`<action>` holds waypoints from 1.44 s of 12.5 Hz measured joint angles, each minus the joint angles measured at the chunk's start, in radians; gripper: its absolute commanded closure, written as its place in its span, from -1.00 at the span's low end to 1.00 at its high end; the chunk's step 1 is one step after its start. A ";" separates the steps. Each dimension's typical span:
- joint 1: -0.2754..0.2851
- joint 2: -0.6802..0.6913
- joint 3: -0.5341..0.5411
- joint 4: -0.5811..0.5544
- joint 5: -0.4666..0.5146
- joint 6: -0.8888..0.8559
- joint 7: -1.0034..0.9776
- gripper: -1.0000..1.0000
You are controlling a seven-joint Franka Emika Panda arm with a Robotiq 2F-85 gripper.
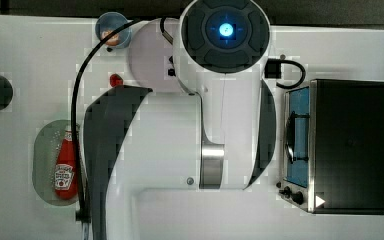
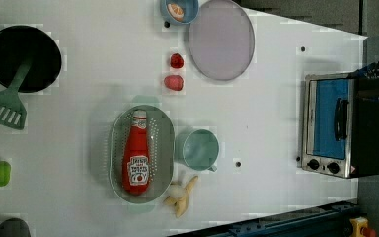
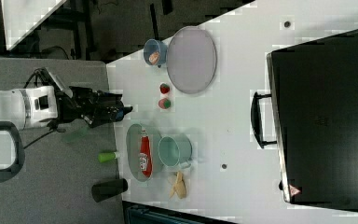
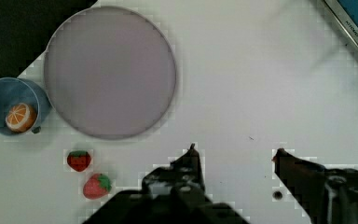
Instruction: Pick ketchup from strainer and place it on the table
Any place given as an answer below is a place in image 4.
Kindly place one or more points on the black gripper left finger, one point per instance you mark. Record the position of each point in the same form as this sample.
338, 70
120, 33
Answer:
185, 171

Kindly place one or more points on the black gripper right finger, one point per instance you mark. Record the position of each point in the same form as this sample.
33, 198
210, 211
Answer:
328, 195

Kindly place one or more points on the pink strawberry toy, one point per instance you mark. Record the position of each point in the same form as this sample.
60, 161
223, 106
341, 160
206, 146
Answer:
97, 186

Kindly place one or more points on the dark red strawberry toy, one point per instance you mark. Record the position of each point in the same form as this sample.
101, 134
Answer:
79, 160

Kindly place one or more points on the grey round plate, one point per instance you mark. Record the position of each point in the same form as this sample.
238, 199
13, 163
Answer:
110, 72

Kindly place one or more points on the orange slice toy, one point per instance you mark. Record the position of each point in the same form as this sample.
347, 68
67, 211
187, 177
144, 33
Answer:
20, 118

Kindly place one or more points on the blue cup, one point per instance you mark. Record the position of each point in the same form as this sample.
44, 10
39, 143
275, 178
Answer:
14, 91

